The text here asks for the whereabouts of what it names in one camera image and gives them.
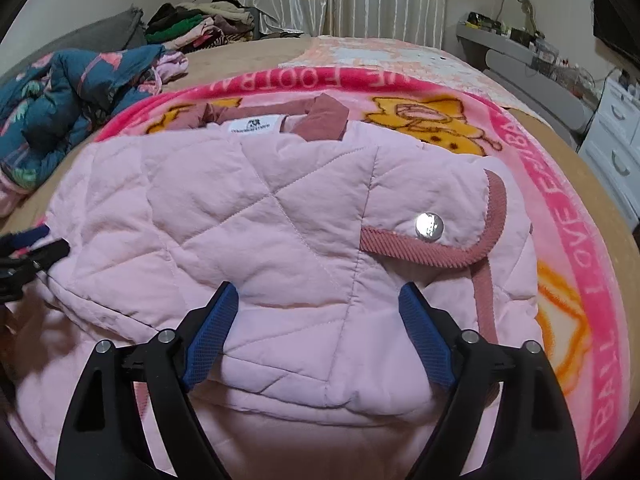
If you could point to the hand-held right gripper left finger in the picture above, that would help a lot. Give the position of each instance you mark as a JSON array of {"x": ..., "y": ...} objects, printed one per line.
[{"x": 212, "y": 332}]

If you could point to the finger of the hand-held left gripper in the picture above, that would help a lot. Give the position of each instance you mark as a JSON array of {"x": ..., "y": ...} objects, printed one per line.
[
  {"x": 30, "y": 260},
  {"x": 25, "y": 240}
]

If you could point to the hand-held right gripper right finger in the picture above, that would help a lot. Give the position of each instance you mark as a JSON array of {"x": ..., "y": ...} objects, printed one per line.
[{"x": 425, "y": 335}]

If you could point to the pink quilted jacket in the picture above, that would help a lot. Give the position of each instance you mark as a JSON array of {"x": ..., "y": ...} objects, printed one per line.
[{"x": 250, "y": 210}]

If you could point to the pile of folded clothes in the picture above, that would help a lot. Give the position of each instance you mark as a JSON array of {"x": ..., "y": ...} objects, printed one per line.
[{"x": 200, "y": 25}]

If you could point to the blue floral duvet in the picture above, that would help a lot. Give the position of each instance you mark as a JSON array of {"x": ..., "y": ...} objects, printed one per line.
[{"x": 65, "y": 100}]

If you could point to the pink printed blanket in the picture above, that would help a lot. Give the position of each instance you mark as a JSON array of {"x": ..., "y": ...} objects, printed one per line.
[{"x": 550, "y": 200}]

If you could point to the grey pillow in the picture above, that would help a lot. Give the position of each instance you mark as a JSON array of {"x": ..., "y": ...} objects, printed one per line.
[{"x": 100, "y": 35}]

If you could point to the bed with tan sheet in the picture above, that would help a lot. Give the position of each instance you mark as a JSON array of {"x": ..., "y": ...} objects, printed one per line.
[{"x": 235, "y": 60}]

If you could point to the pale pink patterned sheet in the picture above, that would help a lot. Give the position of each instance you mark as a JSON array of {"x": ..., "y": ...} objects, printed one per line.
[{"x": 400, "y": 60}]

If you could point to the white drawer cabinet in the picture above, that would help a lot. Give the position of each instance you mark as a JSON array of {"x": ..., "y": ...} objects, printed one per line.
[{"x": 615, "y": 130}]

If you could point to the cluster of small electronics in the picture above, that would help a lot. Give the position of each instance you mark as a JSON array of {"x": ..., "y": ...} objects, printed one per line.
[{"x": 525, "y": 40}]

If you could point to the black flat television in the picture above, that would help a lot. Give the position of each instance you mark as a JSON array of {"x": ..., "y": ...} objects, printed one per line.
[{"x": 617, "y": 20}]

